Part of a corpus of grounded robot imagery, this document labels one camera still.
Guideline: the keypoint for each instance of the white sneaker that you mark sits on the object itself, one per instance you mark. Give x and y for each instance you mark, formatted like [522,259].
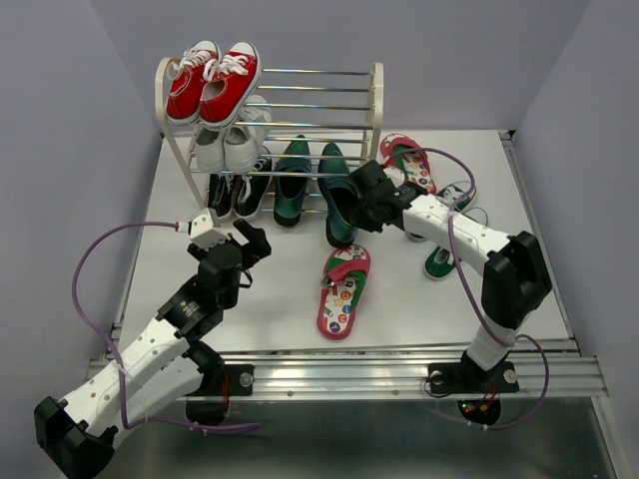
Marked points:
[210,150]
[243,140]

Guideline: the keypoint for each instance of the pink sandal front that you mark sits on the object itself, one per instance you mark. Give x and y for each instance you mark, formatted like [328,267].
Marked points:
[343,281]

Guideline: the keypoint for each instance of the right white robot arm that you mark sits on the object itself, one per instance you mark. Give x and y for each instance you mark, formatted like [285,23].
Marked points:
[515,278]

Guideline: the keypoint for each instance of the green sneaker lower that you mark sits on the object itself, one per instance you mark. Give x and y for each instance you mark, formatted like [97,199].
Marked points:
[439,263]

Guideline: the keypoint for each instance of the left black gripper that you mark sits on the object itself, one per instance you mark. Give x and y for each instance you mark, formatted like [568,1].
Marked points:
[257,246]

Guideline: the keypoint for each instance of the green loafer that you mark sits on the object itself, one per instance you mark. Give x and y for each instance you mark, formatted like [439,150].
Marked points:
[291,186]
[339,194]

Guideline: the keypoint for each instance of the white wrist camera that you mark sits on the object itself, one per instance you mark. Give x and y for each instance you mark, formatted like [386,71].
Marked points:
[204,231]
[395,175]

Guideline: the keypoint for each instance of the left red canvas sneaker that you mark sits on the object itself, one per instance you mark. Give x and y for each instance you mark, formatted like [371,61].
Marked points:
[189,80]

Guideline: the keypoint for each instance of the left white sneaker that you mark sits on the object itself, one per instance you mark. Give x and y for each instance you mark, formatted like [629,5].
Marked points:
[210,150]

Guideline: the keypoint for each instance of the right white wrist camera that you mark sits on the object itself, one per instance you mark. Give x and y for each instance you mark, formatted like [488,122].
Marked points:
[395,175]

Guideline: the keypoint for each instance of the right white sneaker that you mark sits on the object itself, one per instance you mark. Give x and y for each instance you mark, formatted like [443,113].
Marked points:
[243,140]

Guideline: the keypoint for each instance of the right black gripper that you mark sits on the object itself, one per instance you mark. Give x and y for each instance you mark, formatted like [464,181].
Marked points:
[360,220]

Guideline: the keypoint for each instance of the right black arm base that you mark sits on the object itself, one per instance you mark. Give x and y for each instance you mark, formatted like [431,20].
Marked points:
[466,377]

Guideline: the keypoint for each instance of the left black canvas sneaker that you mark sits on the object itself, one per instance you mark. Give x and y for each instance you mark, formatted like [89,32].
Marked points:
[221,195]

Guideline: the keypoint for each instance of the green sneaker upper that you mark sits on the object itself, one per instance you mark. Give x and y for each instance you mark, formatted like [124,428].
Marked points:
[449,194]

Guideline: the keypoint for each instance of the red canvas sneaker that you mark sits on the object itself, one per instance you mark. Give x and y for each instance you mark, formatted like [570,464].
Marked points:
[228,83]
[189,80]

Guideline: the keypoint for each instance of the cream shoe shelf with rods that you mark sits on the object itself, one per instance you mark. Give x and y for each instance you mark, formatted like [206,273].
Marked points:
[314,106]

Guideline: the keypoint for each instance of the black canvas sneaker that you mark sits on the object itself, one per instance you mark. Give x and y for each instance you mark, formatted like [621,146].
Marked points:
[221,195]
[250,190]

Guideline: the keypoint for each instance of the right black canvas sneaker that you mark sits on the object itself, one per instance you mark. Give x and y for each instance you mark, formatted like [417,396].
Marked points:
[250,190]

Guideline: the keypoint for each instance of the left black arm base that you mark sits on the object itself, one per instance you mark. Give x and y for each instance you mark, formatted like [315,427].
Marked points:
[218,378]

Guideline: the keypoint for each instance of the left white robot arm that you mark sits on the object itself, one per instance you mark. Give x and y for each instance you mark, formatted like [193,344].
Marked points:
[78,431]

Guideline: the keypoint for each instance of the green sneaker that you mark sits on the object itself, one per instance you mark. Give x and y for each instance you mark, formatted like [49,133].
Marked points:
[449,194]
[439,263]

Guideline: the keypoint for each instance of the pink sandal back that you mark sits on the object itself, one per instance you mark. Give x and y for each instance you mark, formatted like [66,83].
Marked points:
[403,153]

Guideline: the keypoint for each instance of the pink sandal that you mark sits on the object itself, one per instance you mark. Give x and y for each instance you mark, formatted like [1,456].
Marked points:
[343,281]
[403,153]

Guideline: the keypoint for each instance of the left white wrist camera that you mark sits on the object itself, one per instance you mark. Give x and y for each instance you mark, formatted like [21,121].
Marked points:
[204,231]

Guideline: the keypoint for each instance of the right red canvas sneaker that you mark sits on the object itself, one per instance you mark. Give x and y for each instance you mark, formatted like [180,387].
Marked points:
[228,83]

